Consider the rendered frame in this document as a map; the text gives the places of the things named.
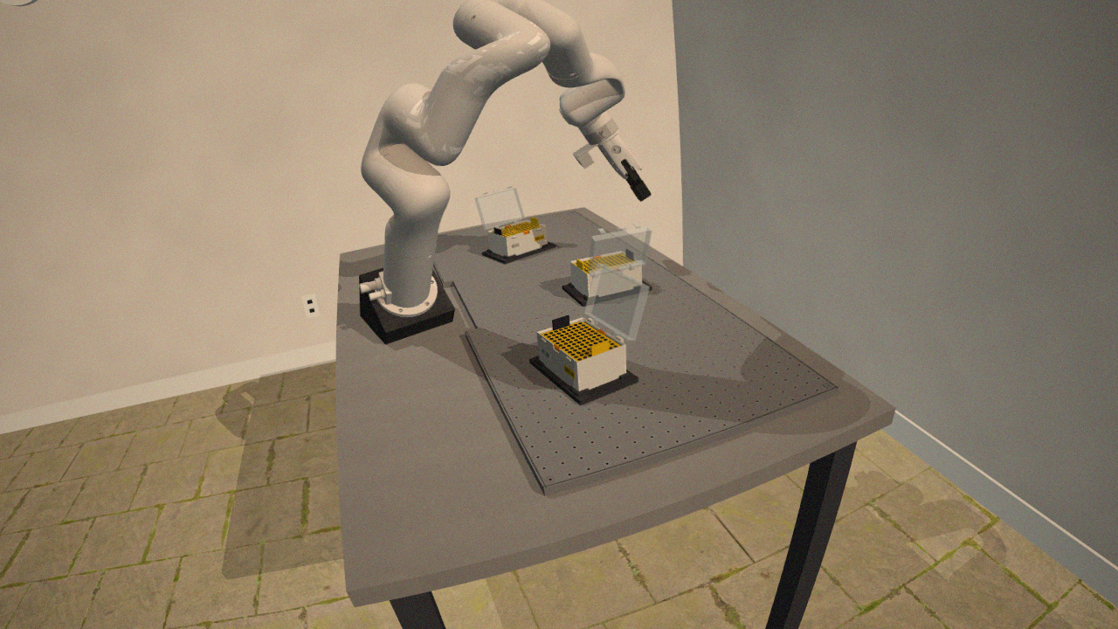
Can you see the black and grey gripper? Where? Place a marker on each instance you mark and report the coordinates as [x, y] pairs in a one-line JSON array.
[[623, 162]]

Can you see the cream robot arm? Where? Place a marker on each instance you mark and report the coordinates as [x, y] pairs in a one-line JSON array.
[[437, 127]]

